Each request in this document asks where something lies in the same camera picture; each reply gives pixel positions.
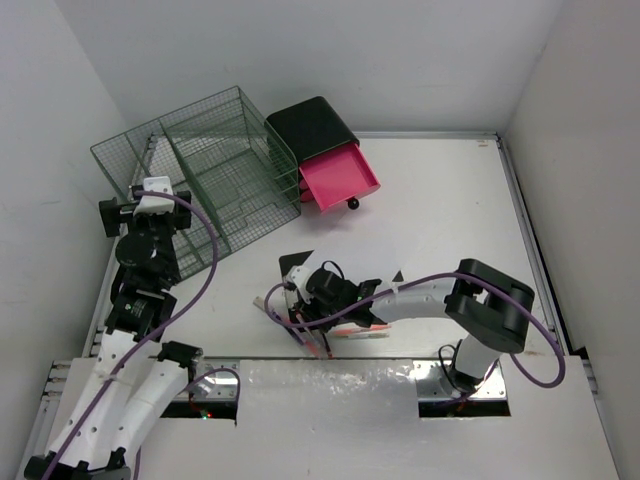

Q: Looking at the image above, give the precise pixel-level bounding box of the pink white pen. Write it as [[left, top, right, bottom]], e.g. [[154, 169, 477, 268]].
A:
[[295, 327, 330, 360]]

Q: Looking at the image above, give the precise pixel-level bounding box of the beige eraser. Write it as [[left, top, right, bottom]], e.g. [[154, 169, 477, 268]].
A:
[[253, 297, 266, 311]]

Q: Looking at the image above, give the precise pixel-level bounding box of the orange pen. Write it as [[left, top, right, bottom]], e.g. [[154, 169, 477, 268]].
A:
[[330, 325, 391, 338]]

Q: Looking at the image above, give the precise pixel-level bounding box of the pink top drawer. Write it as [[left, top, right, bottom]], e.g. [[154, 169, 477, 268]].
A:
[[299, 144, 380, 213]]

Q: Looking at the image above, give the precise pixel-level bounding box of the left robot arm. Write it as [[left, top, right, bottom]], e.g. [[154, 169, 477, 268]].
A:
[[24, 191, 205, 479]]

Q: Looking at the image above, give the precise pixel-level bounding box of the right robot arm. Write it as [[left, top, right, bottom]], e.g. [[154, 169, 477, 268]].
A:
[[286, 259, 535, 395]]

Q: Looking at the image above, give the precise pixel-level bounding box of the black clipboard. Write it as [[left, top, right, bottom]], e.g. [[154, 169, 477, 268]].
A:
[[278, 250, 403, 286]]

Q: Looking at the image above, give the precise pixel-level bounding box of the white clipboard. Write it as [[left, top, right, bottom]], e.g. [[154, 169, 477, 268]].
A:
[[303, 239, 405, 284]]

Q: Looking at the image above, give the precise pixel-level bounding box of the pink bottom drawer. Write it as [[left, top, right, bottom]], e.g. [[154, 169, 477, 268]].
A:
[[300, 190, 315, 203]]

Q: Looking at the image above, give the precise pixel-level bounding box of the black drawer cabinet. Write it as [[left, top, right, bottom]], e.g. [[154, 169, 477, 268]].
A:
[[266, 96, 360, 165]]

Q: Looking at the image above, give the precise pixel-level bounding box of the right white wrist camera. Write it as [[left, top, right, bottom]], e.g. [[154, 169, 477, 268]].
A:
[[285, 265, 313, 291]]

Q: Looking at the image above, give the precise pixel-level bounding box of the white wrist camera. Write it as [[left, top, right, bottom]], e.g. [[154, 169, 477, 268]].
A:
[[285, 265, 313, 291], [131, 176, 175, 216]]

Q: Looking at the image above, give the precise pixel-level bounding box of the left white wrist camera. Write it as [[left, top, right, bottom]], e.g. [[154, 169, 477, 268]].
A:
[[131, 176, 175, 216]]

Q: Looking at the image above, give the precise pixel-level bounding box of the green wire mesh organizer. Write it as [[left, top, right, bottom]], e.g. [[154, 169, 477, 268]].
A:
[[90, 86, 301, 279]]

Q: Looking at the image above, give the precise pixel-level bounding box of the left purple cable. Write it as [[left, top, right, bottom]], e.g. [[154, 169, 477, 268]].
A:
[[39, 189, 244, 480]]

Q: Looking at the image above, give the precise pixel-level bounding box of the purple cable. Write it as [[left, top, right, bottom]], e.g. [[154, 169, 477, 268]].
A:
[[39, 189, 244, 480], [263, 272, 565, 389]]

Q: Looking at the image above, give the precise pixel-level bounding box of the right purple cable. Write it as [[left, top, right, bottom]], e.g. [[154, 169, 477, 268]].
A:
[[263, 272, 565, 389]]

